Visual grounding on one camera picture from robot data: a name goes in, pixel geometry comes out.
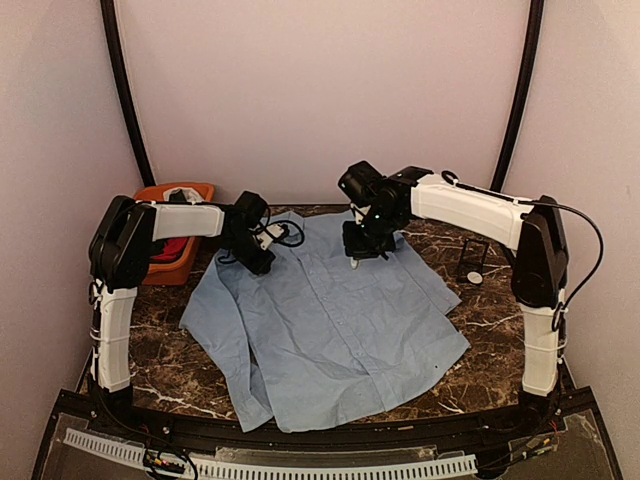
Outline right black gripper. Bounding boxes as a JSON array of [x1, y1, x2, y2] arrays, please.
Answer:
[[343, 205, 402, 257]]

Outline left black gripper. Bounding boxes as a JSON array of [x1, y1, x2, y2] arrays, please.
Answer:
[[224, 230, 276, 275]]

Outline light blue shirt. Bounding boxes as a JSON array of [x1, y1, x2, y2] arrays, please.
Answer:
[[180, 212, 469, 433]]

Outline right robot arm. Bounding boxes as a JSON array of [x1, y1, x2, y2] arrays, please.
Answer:
[[338, 160, 569, 434]]

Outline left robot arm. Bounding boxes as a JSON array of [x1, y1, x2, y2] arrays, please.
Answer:
[[88, 191, 291, 394]]

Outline black brooch holder stand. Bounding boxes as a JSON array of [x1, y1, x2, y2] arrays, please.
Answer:
[[456, 238, 489, 285]]

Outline white cloth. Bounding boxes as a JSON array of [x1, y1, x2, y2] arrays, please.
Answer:
[[163, 186, 204, 203]]

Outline red cloth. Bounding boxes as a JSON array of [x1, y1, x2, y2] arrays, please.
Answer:
[[150, 237, 195, 265]]

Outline orange plastic basket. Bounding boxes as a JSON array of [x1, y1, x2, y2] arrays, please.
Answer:
[[134, 182, 215, 286]]

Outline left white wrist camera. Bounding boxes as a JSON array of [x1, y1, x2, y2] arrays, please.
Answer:
[[256, 223, 289, 250]]

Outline black right frame pole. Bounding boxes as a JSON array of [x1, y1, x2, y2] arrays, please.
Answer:
[[490, 0, 545, 193]]

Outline black frame pole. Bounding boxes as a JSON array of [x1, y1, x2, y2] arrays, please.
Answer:
[[99, 0, 156, 187], [490, 0, 545, 193]]

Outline black left frame pole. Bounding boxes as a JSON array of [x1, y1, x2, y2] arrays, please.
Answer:
[[99, 0, 156, 187]]

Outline white perforated cable tray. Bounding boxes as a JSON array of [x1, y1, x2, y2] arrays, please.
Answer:
[[62, 428, 478, 480]]

